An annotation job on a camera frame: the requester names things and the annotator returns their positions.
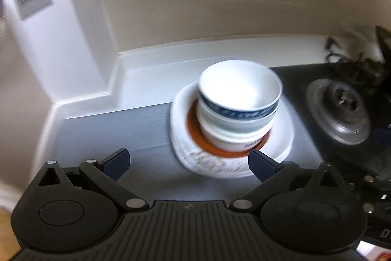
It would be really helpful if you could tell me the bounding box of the large white ceramic bowl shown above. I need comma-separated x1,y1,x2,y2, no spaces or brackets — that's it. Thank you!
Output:
197,99,278,138

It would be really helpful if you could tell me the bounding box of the blue rimmed white bowl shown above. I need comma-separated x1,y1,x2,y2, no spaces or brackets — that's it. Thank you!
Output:
198,60,283,121

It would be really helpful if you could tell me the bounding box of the orange-brown plastic plate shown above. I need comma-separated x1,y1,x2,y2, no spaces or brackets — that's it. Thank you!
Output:
186,99,271,158

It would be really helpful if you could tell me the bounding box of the cream plastic bowl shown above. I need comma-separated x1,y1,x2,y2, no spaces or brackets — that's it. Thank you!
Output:
200,122,273,152

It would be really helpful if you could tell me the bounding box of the black glass gas stove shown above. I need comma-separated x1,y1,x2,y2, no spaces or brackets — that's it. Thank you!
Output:
273,64,390,181

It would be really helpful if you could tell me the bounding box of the upper white square plate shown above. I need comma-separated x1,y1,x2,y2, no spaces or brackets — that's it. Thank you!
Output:
170,81,296,164

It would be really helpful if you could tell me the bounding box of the lower patterned white plate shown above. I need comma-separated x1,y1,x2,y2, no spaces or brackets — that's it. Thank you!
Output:
170,126,291,180

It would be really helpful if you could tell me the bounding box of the silver gas burner cap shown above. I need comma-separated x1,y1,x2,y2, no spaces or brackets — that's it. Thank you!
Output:
305,78,370,145

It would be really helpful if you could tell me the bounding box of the grey drying mat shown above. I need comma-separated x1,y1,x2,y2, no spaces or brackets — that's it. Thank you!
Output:
52,101,325,202

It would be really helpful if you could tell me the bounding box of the black pan support grate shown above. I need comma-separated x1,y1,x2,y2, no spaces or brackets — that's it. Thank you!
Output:
325,25,390,99

